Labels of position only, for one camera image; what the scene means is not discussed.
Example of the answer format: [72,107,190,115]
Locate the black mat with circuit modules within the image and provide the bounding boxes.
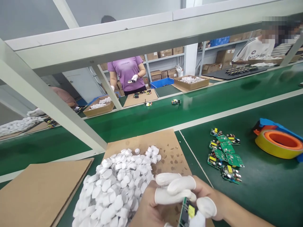
[202,65,268,81]

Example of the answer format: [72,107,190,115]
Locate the pile of white plastic shells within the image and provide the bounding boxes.
[72,145,163,227]

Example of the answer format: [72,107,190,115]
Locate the person's right middle finger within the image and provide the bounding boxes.
[155,172,182,186]

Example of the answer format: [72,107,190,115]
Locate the cardboard box of white shells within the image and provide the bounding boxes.
[82,95,115,118]
[173,75,211,91]

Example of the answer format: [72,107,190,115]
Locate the heap of green circuit boards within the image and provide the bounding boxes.
[207,127,245,185]

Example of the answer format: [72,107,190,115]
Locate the green conveyor belt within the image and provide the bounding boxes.
[0,63,303,177]

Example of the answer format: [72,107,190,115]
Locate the long shallow cardboard tray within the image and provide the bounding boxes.
[247,54,303,67]

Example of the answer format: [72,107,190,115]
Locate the white metal workbench frame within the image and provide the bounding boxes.
[0,0,303,157]

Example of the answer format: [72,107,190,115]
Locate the blue orange tape dispenser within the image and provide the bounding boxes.
[252,118,303,163]

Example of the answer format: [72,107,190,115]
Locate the plain cardboard sheet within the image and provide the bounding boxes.
[0,158,94,227]

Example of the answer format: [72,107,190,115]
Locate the yellow tape roll orange core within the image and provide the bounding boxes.
[254,130,303,160]

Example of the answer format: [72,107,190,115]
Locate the heap of white shells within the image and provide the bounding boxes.
[0,108,47,138]

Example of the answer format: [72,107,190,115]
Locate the white plastic cap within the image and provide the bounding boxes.
[189,210,207,227]

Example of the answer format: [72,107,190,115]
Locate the metal shelf with cartons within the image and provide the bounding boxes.
[197,30,262,76]
[98,46,186,96]

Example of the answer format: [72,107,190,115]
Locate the person's left index finger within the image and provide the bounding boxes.
[155,189,197,205]

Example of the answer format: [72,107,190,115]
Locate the cardboard sheet with circuit modules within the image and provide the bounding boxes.
[123,88,159,108]

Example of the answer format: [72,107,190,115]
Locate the green circuit board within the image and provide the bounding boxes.
[178,196,199,227]

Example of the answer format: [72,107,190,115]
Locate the dark green mat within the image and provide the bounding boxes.
[155,85,183,98]

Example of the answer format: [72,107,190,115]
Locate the blue plastic bin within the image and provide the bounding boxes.
[149,79,176,90]

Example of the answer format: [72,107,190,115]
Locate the person's right thumb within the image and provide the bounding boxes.
[196,197,217,218]

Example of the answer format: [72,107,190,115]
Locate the person's left hand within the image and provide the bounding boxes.
[129,189,197,227]

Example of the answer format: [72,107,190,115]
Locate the person's right index finger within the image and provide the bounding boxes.
[167,176,197,196]

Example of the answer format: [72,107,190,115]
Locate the stained cardboard sheet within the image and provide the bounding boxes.
[104,128,215,227]

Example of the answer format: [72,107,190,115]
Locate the person's right hand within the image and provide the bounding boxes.
[155,172,228,220]

